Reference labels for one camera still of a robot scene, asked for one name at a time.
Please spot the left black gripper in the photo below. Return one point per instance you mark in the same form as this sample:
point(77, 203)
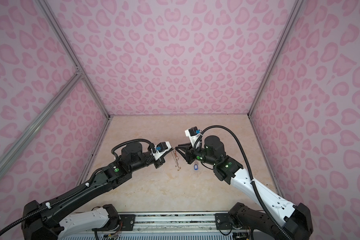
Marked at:
point(160, 162)

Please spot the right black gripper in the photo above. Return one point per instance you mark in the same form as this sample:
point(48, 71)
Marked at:
point(189, 152)

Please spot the perforated metal ring disc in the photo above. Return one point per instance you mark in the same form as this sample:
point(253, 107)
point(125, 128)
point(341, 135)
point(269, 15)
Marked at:
point(176, 159)

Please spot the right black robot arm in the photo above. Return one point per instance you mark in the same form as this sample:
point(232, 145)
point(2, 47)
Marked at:
point(279, 218)

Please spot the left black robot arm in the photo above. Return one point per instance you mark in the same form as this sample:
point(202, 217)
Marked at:
point(55, 219)

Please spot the left diagonal aluminium strut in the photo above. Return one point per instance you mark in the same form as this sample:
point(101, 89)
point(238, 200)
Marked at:
point(12, 154)

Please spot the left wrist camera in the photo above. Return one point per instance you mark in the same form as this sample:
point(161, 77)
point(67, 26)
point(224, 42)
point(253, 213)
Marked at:
point(162, 149)

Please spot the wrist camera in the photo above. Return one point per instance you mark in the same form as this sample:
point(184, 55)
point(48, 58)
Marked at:
point(162, 149)
point(193, 134)

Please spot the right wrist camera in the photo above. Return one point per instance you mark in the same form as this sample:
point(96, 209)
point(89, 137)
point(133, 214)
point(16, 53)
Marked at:
point(193, 134)

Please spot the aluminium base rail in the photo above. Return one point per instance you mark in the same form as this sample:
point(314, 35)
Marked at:
point(170, 226)

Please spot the left corner aluminium post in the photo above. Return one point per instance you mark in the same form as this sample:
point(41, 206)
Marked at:
point(69, 50)

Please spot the corner aluminium post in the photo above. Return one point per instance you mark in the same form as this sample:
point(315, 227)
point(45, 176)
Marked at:
point(69, 50)
point(296, 11)

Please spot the right corner aluminium post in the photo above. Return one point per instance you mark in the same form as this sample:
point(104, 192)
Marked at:
point(296, 11)

